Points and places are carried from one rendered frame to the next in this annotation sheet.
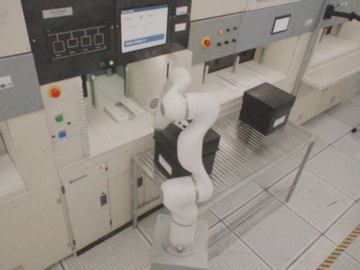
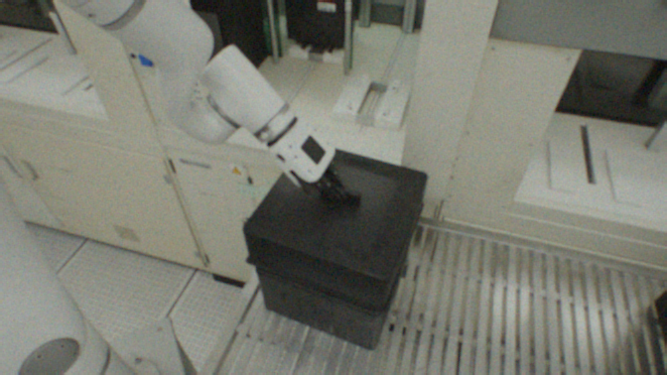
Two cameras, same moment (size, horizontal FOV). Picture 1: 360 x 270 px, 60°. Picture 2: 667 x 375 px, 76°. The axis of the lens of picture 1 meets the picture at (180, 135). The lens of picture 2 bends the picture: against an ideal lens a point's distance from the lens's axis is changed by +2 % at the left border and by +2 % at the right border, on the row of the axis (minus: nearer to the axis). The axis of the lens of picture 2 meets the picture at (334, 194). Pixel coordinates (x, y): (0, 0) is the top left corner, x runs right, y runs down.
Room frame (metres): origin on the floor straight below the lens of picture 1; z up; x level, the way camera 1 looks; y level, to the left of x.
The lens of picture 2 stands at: (1.19, -0.52, 1.66)
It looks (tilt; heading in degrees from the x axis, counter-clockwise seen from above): 46 degrees down; 60
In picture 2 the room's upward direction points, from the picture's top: straight up
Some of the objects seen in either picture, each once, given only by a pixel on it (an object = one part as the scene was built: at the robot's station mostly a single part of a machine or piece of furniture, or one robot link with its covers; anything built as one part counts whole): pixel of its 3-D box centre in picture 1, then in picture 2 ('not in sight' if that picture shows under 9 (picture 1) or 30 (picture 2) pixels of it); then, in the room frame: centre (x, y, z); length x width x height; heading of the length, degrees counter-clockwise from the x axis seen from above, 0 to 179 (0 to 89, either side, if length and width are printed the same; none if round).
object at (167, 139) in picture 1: (186, 134); (339, 210); (1.47, -0.04, 1.02); 0.29 x 0.29 x 0.13; 38
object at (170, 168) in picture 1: (184, 157); (339, 260); (1.47, -0.04, 0.85); 0.28 x 0.28 x 0.17; 38
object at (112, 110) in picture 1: (124, 110); (372, 100); (1.86, 0.41, 0.89); 0.22 x 0.21 x 0.04; 43
